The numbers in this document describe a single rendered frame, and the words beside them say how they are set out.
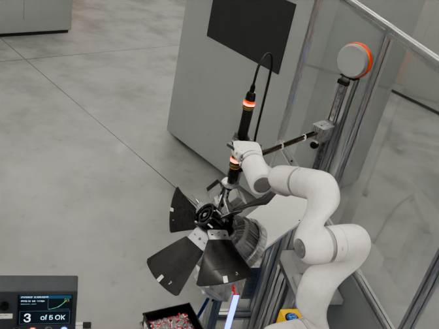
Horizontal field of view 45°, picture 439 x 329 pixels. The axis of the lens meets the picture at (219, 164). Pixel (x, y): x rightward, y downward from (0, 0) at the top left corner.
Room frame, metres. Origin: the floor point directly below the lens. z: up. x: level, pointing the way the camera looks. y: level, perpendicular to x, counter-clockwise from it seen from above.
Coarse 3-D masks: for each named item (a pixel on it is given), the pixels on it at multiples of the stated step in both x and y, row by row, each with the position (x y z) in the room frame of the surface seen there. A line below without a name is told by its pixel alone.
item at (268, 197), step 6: (270, 192) 1.88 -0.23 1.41; (258, 198) 1.85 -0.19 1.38; (264, 198) 1.81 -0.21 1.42; (270, 198) 1.78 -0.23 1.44; (246, 204) 1.84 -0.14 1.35; (252, 204) 1.80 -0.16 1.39; (258, 204) 1.77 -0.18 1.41; (264, 204) 1.75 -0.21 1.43; (234, 210) 1.84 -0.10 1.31; (240, 210) 1.91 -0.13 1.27
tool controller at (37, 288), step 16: (0, 288) 1.21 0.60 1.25; (16, 288) 1.23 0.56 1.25; (32, 288) 1.24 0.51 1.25; (48, 288) 1.26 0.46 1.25; (64, 288) 1.27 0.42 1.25; (0, 304) 1.18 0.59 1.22; (16, 304) 1.20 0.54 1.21; (32, 304) 1.21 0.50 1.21; (48, 304) 1.23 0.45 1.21; (64, 304) 1.24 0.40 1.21; (0, 320) 1.17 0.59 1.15; (16, 320) 1.19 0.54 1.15; (48, 320) 1.21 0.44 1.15; (64, 320) 1.23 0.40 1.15
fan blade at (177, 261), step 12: (180, 240) 1.85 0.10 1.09; (168, 252) 1.82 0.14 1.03; (180, 252) 1.81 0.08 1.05; (192, 252) 1.81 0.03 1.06; (156, 264) 1.79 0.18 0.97; (168, 264) 1.78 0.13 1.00; (180, 264) 1.78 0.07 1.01; (192, 264) 1.78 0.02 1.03; (156, 276) 1.75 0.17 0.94; (168, 276) 1.74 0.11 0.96; (180, 276) 1.74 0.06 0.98; (168, 288) 1.71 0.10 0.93; (180, 288) 1.70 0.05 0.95
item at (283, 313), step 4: (280, 312) 1.57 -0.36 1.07; (284, 312) 1.57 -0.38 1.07; (288, 312) 1.57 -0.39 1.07; (292, 312) 1.57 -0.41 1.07; (296, 312) 1.58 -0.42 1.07; (280, 316) 1.56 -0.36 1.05; (284, 316) 1.54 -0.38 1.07; (300, 316) 1.56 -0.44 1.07; (276, 320) 1.58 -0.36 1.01; (280, 320) 1.55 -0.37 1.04; (284, 320) 1.52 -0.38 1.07; (288, 320) 1.53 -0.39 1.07
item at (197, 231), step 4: (196, 228) 1.88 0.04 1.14; (192, 232) 1.87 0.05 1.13; (196, 232) 1.87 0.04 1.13; (200, 232) 1.87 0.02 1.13; (188, 236) 1.86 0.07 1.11; (192, 236) 1.86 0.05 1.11; (196, 236) 1.86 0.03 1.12; (200, 236) 1.86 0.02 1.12; (204, 236) 1.86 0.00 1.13; (192, 240) 1.85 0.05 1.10; (196, 240) 1.85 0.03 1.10; (200, 240) 1.85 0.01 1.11; (204, 240) 1.85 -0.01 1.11; (196, 244) 1.84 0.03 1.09; (200, 244) 1.84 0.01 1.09; (204, 244) 1.84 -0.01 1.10; (200, 248) 1.83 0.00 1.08; (204, 248) 1.83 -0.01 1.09
